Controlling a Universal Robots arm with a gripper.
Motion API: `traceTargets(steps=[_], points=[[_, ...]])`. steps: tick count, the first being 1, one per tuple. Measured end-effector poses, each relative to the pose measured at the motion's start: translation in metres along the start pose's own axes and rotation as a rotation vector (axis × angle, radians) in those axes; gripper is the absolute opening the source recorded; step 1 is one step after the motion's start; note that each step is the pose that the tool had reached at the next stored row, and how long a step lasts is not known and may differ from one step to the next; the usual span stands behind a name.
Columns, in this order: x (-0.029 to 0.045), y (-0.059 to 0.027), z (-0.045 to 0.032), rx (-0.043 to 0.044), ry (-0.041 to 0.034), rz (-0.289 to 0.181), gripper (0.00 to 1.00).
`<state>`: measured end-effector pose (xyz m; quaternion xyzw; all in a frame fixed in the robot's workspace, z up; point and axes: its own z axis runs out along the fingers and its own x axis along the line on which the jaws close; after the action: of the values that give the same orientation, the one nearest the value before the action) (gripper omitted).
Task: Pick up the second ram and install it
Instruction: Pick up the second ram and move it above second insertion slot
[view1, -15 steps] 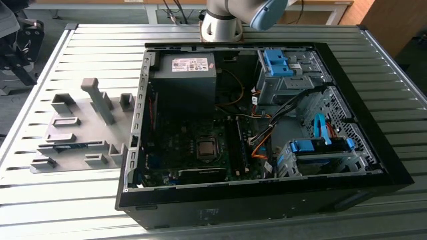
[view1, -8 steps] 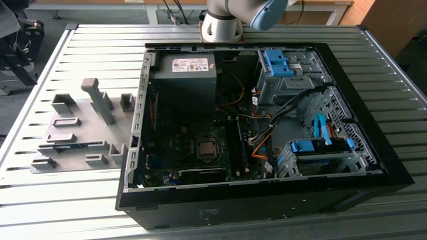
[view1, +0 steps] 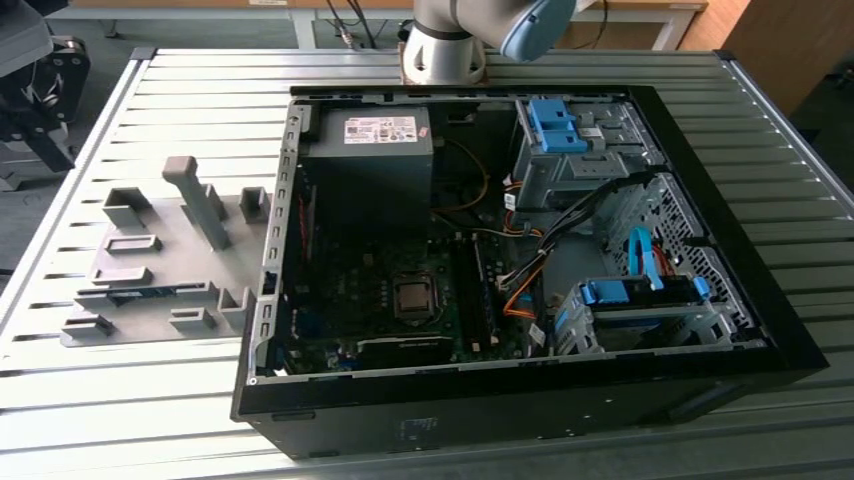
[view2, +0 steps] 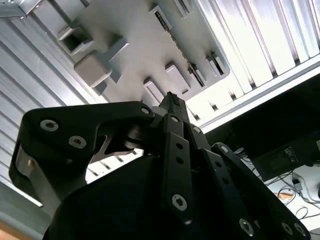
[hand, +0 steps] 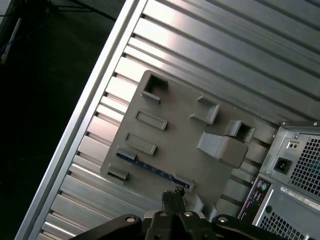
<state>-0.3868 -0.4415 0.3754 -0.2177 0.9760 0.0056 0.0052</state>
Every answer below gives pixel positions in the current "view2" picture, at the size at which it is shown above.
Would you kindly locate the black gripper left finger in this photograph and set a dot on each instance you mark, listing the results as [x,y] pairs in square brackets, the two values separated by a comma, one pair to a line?
[50,155]

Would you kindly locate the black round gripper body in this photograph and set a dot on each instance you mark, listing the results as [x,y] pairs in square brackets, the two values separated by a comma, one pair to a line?
[112,212]

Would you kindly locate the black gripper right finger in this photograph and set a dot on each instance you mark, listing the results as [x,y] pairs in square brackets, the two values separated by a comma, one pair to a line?
[222,172]

